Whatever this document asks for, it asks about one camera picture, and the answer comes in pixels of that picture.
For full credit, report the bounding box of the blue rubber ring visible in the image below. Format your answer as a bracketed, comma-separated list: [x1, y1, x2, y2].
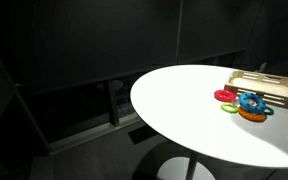
[238, 92, 268, 115]

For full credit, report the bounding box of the wooden slatted tray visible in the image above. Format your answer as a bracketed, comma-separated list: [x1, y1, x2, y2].
[223, 70, 288, 114]

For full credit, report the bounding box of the round white table base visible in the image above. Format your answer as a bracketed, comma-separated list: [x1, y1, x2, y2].
[156, 156, 216, 180]

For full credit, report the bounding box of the red rubber ring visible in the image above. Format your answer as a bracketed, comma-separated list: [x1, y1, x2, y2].
[213, 89, 237, 103]

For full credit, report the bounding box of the light green thin ring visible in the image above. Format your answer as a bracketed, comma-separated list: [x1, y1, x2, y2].
[220, 102, 239, 115]

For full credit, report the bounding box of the orange rubber ring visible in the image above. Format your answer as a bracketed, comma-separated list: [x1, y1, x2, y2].
[237, 106, 268, 123]

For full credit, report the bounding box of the dark green thin ring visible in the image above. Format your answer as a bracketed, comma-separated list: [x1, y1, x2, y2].
[263, 105, 275, 117]

